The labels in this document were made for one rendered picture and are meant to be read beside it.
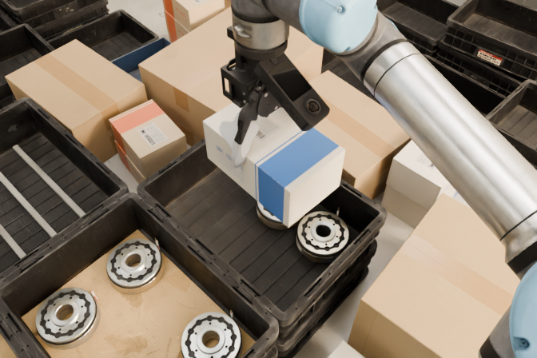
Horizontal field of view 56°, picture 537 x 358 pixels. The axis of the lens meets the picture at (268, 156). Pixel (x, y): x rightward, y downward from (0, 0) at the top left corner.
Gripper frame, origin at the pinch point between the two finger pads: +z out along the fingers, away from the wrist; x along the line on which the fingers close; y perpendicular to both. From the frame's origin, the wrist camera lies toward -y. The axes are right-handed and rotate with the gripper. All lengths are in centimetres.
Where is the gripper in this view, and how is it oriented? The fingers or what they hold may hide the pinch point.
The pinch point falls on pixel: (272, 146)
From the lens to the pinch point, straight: 80.5
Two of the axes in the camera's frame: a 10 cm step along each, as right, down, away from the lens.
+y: -6.9, -5.4, 4.9
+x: -7.3, 5.1, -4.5
